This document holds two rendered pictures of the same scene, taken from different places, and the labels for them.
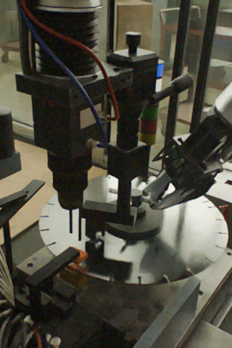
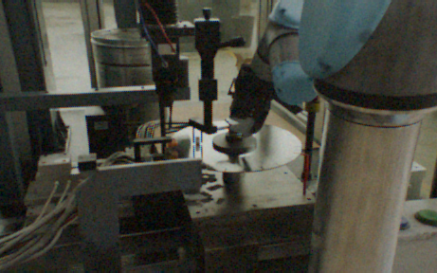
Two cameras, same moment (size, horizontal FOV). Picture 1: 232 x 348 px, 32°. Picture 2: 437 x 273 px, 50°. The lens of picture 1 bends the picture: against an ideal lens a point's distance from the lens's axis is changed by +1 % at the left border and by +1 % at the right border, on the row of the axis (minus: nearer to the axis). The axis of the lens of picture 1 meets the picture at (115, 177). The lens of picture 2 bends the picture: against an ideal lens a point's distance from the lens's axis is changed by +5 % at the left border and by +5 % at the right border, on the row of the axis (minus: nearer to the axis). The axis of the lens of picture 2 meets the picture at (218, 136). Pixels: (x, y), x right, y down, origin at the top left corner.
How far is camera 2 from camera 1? 0.72 m
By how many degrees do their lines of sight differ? 38
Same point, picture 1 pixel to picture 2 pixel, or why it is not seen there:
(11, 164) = (182, 93)
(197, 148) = (240, 85)
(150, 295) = (222, 194)
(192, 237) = (253, 159)
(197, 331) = (235, 225)
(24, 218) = not seen: hidden behind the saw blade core
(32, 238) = not seen: hidden behind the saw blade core
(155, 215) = (245, 143)
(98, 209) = (195, 120)
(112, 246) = (201, 149)
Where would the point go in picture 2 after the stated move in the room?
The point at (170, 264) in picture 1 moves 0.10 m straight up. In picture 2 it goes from (219, 164) to (219, 121)
